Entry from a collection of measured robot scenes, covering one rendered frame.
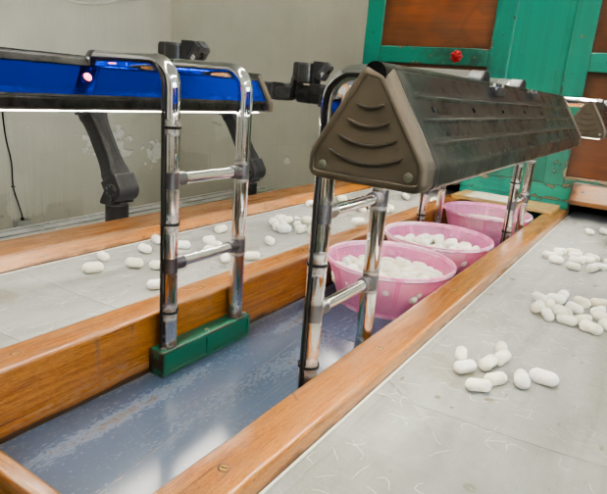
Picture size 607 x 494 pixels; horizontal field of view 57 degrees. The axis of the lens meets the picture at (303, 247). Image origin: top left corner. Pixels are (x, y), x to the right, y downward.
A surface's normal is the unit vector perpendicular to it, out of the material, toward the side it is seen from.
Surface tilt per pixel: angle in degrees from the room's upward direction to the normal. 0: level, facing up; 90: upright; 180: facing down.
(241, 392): 0
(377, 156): 89
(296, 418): 0
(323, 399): 0
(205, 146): 90
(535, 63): 90
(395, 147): 89
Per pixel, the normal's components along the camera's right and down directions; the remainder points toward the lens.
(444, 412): 0.07, -0.96
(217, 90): 0.75, -0.33
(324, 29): -0.52, 0.20
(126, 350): 0.84, 0.22
